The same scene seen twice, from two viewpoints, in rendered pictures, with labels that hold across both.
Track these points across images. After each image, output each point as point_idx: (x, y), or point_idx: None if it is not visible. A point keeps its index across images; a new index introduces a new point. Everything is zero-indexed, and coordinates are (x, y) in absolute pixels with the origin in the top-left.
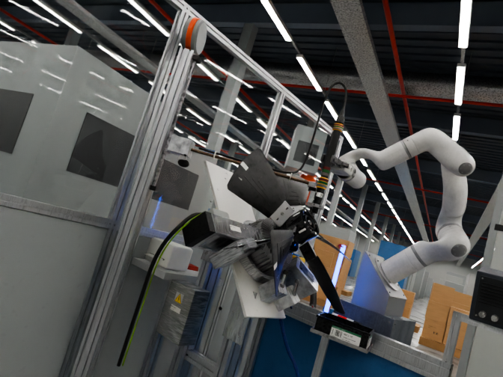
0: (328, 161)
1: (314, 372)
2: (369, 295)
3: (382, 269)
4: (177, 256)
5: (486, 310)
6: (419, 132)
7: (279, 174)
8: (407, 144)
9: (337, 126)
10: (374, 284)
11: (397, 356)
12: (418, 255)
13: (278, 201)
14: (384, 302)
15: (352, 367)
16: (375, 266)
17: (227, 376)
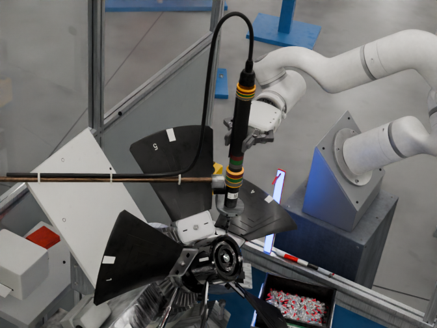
0: (239, 150)
1: None
2: (328, 205)
3: (344, 162)
4: (31, 278)
5: None
6: (393, 45)
7: (160, 181)
8: (372, 69)
9: (244, 95)
10: (334, 194)
11: (368, 311)
12: (398, 150)
13: (173, 258)
14: (350, 218)
15: None
16: (333, 166)
17: None
